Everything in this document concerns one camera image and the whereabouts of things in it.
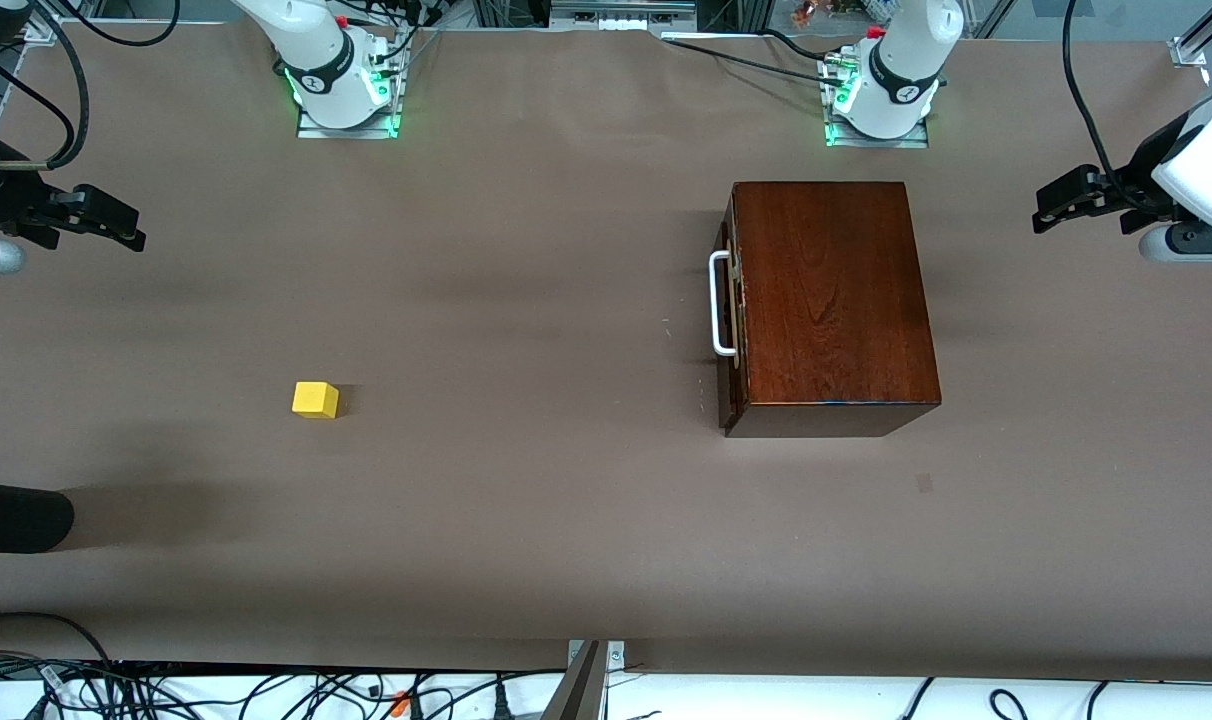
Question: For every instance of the grey network switch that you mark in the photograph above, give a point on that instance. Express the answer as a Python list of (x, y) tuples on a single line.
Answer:
[(621, 15)]

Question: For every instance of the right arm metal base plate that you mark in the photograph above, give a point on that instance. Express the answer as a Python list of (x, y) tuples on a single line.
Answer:
[(346, 133)]

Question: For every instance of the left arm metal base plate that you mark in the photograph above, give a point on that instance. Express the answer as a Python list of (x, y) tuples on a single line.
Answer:
[(876, 142)]

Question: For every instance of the black cylinder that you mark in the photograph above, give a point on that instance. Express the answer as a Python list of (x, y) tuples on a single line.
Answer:
[(16, 516)]

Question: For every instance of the aluminium frame profile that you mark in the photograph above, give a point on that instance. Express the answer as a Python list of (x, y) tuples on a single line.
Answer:
[(1191, 50), (41, 30)]

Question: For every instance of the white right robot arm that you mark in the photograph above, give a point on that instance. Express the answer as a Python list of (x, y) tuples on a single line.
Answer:
[(316, 50)]

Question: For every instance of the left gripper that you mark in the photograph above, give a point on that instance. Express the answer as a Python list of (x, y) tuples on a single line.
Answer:
[(1137, 177)]

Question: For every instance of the dark brown wooden cabinet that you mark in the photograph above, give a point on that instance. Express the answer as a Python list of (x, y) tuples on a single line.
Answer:
[(836, 300)]

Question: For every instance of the metal bracket with dark bar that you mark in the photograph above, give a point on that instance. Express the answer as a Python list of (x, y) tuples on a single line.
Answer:
[(581, 695)]

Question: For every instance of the yellow block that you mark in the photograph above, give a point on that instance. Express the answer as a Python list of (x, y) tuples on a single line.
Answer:
[(314, 400)]

